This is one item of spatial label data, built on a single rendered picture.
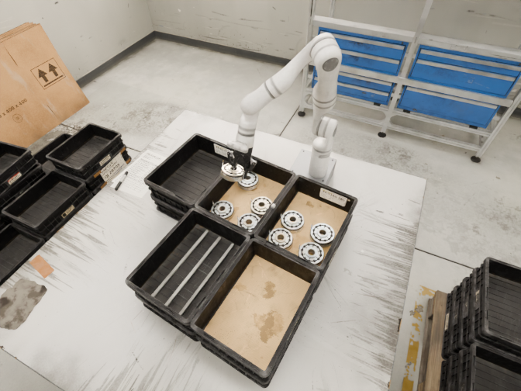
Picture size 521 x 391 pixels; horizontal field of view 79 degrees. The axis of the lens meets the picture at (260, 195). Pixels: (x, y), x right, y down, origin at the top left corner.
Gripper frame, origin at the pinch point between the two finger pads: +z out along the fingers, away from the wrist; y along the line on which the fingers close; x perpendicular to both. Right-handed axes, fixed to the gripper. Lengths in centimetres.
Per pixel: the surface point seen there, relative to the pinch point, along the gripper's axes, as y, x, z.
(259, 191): -5.9, -13.7, 13.9
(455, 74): -81, -189, -37
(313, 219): -35.4, -9.8, 13.6
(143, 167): 67, -14, 31
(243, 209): -4.5, -0.9, 18.3
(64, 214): 110, 9, 73
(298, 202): -25.3, -15.6, 12.2
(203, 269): -5.2, 30.7, 29.2
